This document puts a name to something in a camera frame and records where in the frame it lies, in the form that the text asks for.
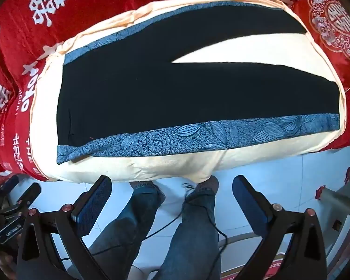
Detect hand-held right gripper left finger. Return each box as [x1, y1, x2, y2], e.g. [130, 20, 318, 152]
[16, 175, 113, 280]

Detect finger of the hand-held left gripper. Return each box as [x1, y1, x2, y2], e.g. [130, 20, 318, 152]
[16, 182, 42, 210]
[0, 174, 21, 196]

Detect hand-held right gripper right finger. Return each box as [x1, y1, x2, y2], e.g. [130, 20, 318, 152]
[232, 175, 328, 280]

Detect black pants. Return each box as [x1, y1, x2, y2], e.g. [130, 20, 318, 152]
[57, 3, 340, 147]

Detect person's left leg in jeans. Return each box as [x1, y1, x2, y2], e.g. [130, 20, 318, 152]
[89, 187, 165, 280]

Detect person's leg in jeans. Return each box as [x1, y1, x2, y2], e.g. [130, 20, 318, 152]
[157, 192, 228, 280]
[89, 187, 165, 280]

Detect person's right shoe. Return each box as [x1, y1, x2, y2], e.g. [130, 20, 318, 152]
[183, 175, 220, 197]

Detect person's right leg in jeans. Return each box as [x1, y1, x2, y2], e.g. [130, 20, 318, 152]
[157, 192, 228, 280]

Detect cream quilt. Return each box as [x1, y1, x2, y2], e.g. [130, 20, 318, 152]
[29, 0, 346, 185]

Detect grey metal tube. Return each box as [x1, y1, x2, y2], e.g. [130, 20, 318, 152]
[317, 185, 350, 217]

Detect blue leaf patterned cloth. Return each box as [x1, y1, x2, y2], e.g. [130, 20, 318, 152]
[56, 0, 341, 165]

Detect red printed blanket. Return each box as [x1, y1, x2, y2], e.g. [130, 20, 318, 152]
[0, 0, 350, 182]

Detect black cable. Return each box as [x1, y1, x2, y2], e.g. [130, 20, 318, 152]
[61, 192, 228, 261]

